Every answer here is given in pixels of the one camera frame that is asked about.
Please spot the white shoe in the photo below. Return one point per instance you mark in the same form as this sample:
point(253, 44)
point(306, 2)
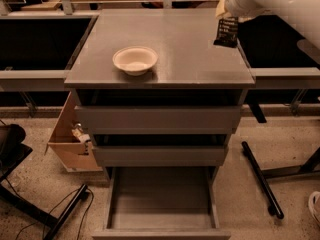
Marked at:
point(314, 206)

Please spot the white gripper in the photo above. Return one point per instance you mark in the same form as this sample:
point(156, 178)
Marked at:
point(237, 4)

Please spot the wooden box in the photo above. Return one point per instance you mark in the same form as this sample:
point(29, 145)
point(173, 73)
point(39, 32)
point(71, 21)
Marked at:
point(75, 155)

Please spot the black table leg right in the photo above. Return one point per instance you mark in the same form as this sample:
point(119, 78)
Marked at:
point(311, 166)

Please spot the grey top drawer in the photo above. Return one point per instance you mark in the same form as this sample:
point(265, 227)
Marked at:
point(151, 120)

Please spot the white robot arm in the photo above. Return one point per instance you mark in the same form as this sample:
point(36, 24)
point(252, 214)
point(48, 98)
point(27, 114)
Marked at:
point(302, 15)

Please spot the black chair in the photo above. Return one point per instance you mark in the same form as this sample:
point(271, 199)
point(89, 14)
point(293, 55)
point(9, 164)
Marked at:
point(12, 149)

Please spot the grey middle drawer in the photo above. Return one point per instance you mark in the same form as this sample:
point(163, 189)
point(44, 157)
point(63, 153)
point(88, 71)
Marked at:
point(156, 156)

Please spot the grey drawer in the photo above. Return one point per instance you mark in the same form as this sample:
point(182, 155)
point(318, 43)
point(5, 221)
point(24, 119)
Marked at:
point(161, 203)
point(156, 156)
point(151, 120)

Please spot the black table leg left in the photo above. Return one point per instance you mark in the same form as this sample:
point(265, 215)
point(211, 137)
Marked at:
point(46, 218)

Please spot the white paper bowl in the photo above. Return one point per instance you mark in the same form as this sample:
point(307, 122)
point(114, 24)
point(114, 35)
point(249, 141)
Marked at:
point(135, 60)

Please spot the grey bottom drawer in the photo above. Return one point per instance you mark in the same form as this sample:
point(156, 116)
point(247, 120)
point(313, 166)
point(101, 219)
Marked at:
point(161, 203)

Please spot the black rxbar chocolate bar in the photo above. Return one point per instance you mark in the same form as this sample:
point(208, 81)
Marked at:
point(227, 32)

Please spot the grey drawer cabinet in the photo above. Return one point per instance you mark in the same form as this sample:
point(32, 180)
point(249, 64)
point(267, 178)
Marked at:
point(152, 89)

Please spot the black table leg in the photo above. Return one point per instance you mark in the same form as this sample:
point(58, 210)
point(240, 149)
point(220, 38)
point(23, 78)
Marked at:
point(46, 218)
point(311, 166)

